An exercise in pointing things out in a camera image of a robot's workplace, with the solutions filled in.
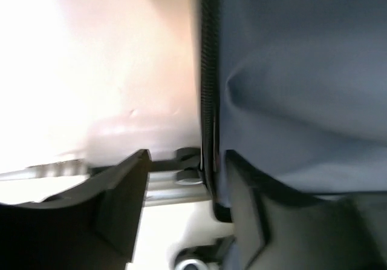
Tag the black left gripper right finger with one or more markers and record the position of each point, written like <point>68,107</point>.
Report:
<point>279,227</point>

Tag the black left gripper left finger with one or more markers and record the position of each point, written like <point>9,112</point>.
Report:
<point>95,231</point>

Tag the yellow hard-shell suitcase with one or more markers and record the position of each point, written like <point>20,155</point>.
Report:
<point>298,89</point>

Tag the aluminium mounting rail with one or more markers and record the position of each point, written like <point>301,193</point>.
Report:
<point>174,180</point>

